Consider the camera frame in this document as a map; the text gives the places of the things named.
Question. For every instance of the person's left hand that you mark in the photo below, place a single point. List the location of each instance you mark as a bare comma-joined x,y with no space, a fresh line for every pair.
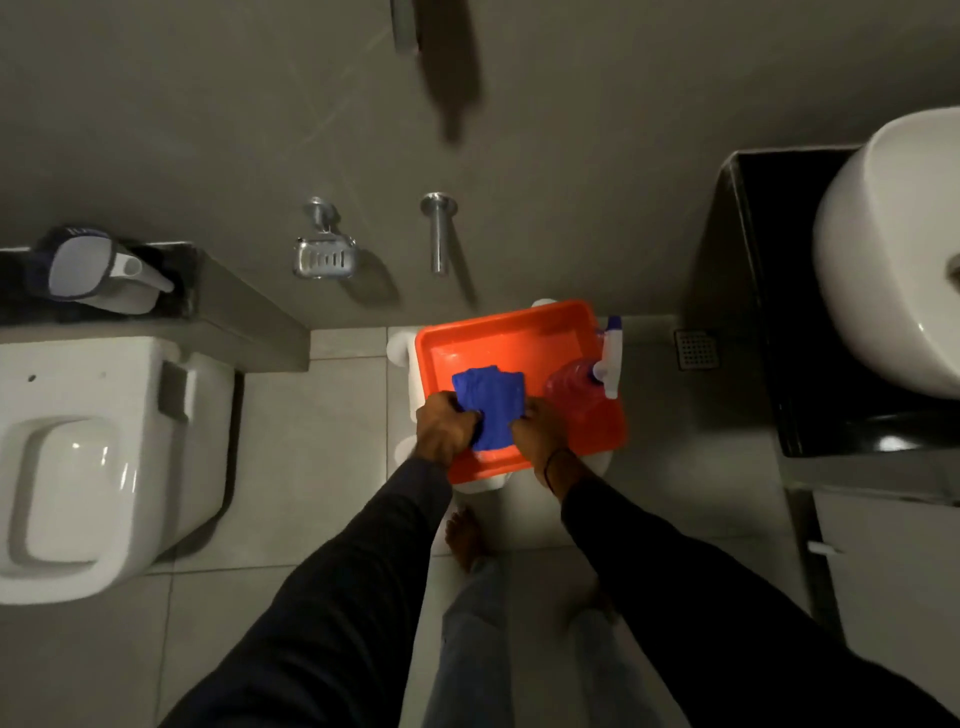
439,435

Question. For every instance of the person's right hand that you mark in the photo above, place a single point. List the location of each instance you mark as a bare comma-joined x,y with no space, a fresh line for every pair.
546,439

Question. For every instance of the person's right fingers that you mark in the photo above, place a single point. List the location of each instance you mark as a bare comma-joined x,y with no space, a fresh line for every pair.
522,431

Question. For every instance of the person's left fingers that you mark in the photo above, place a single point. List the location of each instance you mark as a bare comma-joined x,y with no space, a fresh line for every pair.
469,429

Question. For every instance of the blue cleaning cloth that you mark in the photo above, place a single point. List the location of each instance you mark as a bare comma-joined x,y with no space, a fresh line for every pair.
491,397

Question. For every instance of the person's left forearm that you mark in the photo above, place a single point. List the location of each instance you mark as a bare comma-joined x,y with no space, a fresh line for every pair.
337,607

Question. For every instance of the person's right forearm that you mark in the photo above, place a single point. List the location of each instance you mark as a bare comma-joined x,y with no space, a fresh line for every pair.
705,600

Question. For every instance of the black wrist thread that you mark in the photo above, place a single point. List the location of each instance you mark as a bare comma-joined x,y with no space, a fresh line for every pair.
553,466

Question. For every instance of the orange plastic tray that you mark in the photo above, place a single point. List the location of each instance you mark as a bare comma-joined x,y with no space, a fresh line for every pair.
517,337

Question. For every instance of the person's left foot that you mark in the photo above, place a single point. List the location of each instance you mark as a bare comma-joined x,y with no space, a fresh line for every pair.
465,536

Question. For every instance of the white plastic stool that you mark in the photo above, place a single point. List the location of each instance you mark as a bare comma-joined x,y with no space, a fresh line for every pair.
400,346

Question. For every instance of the pink spray bottle white nozzle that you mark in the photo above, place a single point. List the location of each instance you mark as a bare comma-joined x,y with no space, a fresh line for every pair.
609,361

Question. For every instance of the metal floor drain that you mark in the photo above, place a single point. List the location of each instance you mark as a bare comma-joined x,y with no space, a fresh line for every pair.
696,349

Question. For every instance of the person's left leg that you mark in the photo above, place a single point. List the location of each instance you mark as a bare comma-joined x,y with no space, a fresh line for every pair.
472,652

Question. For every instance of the person's leg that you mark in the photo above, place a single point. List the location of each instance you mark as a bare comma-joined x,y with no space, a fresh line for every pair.
472,652
607,675

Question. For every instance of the grey tiled ledge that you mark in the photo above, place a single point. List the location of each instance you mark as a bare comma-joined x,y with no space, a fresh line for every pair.
240,315

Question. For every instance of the person's right leg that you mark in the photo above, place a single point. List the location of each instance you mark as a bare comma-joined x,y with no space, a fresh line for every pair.
607,675

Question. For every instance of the black stone countertop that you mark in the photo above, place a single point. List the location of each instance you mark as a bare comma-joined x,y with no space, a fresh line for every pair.
787,315

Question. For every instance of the white toilet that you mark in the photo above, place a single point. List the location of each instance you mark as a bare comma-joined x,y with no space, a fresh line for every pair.
82,465

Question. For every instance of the white vanity cabinet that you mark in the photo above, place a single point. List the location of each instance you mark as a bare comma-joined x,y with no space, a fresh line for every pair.
892,585

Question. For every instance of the white wash basin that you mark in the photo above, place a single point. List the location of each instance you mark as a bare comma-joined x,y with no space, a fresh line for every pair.
885,255

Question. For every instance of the chrome wall spout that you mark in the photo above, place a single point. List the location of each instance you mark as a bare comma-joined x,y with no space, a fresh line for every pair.
439,232

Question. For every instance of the metal wall soap dish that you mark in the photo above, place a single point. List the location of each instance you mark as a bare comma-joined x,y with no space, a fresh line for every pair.
325,256

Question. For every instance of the chrome wall pipe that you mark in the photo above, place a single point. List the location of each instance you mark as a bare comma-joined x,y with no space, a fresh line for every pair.
403,26

